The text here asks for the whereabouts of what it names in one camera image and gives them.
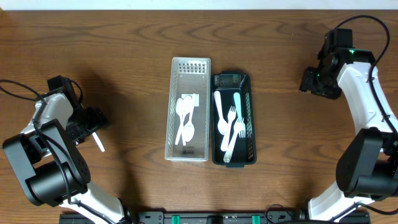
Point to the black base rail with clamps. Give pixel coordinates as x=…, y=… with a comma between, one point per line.
x=272, y=216

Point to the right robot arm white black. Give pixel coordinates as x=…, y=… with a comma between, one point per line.
x=367, y=170

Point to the white plastic spoon crossing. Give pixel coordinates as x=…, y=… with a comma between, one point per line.
x=181, y=107

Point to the white plastic spoon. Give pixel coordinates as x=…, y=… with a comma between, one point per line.
x=188, y=99
x=222, y=124
x=98, y=142

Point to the clear perforated plastic basket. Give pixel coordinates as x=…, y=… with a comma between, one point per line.
x=188, y=117

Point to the dark green perforated plastic basket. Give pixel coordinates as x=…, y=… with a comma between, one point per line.
x=233, y=132

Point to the white plastic fork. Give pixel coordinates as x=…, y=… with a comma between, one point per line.
x=231, y=118
x=239, y=131

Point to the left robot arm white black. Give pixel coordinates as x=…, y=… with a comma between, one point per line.
x=47, y=163

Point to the white plastic spoon bowl down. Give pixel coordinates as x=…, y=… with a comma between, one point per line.
x=189, y=128

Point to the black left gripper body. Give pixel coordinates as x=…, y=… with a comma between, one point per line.
x=90, y=125

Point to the pale blue plastic fork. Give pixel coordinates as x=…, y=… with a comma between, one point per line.
x=238, y=105

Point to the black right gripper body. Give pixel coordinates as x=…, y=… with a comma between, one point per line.
x=311, y=83

